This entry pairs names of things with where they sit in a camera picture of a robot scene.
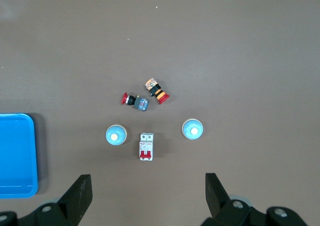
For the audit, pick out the red orange emergency stop button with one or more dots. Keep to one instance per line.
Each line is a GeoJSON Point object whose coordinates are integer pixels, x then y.
{"type": "Point", "coordinates": [158, 93]}

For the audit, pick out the white red circuit breaker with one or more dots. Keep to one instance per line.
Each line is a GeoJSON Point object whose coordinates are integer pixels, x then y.
{"type": "Point", "coordinates": [146, 146]}

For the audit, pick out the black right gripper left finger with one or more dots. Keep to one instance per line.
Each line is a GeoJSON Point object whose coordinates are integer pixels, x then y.
{"type": "Point", "coordinates": [77, 196]}

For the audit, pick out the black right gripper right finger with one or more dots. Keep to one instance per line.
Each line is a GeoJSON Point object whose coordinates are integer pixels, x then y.
{"type": "Point", "coordinates": [215, 196]}

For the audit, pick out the blue desk bell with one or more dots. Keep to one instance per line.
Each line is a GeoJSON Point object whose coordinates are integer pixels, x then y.
{"type": "Point", "coordinates": [115, 135]}
{"type": "Point", "coordinates": [192, 129]}

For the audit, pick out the red black emergency stop button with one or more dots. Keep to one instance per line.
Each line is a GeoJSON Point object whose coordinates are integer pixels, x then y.
{"type": "Point", "coordinates": [140, 103]}

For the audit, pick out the blue plastic tray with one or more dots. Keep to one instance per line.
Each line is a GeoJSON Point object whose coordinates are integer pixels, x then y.
{"type": "Point", "coordinates": [15, 156]}

